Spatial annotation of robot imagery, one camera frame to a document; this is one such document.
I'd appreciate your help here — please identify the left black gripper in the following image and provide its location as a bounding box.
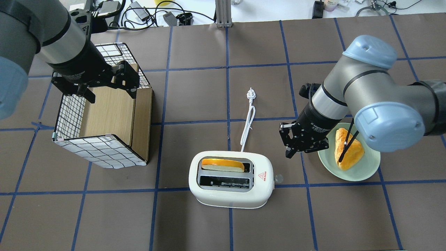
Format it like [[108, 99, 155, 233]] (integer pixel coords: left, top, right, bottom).
[[51, 52, 140, 104]]

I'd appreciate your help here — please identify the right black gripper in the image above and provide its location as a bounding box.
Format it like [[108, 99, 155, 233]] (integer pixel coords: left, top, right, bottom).
[[279, 103, 340, 159]]

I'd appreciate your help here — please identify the white two-slot toaster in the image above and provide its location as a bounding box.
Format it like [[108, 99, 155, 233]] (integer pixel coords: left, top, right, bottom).
[[189, 151, 275, 209]]

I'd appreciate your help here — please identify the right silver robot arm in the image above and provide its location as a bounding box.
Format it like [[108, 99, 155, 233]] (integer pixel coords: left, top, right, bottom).
[[279, 35, 446, 158]]

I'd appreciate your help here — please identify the yellow bread slice in toaster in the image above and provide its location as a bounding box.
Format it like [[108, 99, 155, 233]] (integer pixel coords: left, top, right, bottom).
[[201, 158, 245, 173]]

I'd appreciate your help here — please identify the golden triangular pastry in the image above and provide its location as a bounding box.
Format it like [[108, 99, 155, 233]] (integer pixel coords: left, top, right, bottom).
[[334, 128, 364, 170]]

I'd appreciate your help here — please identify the light green plate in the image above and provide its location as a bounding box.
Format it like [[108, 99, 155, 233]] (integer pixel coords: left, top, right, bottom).
[[317, 123, 381, 181]]

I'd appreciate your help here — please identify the black power adapter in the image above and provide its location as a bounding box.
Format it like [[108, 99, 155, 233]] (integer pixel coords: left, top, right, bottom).
[[311, 0, 324, 19]]

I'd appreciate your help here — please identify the wire basket with wooden shelf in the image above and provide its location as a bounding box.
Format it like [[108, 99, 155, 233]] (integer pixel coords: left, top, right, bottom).
[[52, 43, 153, 169]]

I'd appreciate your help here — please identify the white toaster power cable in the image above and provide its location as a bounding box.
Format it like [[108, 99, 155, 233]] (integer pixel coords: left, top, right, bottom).
[[240, 88, 256, 152]]

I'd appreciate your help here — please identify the aluminium frame post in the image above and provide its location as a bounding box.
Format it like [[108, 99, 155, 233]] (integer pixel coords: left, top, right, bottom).
[[215, 0, 233, 28]]

